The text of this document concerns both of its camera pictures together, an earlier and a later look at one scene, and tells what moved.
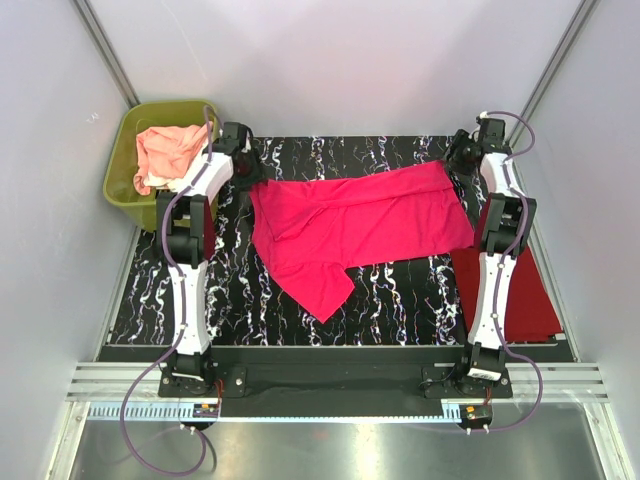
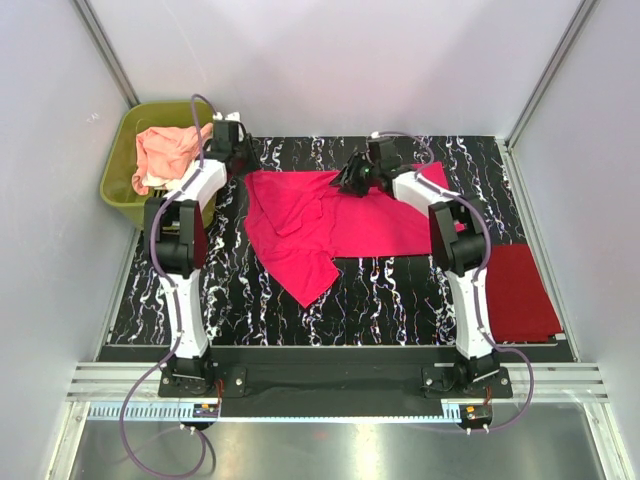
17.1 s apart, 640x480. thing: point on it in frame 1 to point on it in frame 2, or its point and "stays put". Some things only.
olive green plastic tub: x=122 y=166 stays put
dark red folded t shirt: x=530 y=311 stays put
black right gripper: x=458 y=141 to x=347 y=181
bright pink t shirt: x=309 y=232 stays put
